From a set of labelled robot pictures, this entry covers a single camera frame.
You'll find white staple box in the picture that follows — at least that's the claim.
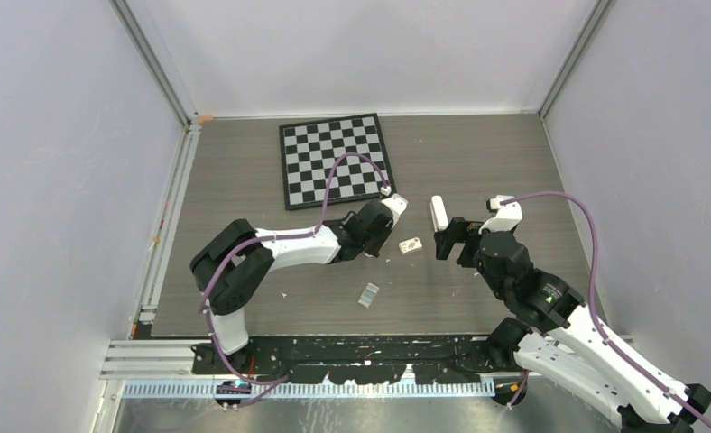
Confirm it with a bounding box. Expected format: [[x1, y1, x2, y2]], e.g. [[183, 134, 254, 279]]
[[398, 237, 423, 255]]

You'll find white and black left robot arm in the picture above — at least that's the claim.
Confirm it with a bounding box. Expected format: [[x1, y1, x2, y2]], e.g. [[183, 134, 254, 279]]
[[189, 194, 408, 373]]

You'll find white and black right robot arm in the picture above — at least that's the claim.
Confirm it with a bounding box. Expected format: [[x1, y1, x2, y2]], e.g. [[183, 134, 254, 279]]
[[434, 217, 711, 432]]

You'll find black and white chessboard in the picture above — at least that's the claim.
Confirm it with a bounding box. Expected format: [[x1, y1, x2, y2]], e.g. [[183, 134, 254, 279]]
[[278, 113, 398, 211]]

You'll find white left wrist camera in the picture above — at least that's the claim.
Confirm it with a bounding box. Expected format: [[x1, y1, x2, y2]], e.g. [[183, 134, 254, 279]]
[[380, 186, 408, 227]]

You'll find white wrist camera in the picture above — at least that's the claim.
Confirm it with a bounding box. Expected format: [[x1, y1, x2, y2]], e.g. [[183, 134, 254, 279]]
[[478, 195, 522, 235], [380, 186, 408, 227]]

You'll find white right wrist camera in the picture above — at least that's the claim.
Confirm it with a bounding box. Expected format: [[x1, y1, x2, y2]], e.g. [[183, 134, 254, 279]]
[[478, 195, 522, 235]]

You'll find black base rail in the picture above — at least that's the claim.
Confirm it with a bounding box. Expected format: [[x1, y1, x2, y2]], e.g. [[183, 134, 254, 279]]
[[190, 335, 523, 385]]

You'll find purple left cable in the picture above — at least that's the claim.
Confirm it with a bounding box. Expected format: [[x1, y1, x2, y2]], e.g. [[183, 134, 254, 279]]
[[197, 152, 392, 408]]

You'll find purple cable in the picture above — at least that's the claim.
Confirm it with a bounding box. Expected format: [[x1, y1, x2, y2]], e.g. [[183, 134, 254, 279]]
[[197, 152, 392, 408], [498, 190, 711, 433]]

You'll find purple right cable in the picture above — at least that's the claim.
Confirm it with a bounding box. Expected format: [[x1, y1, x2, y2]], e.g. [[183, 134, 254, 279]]
[[498, 190, 711, 433]]

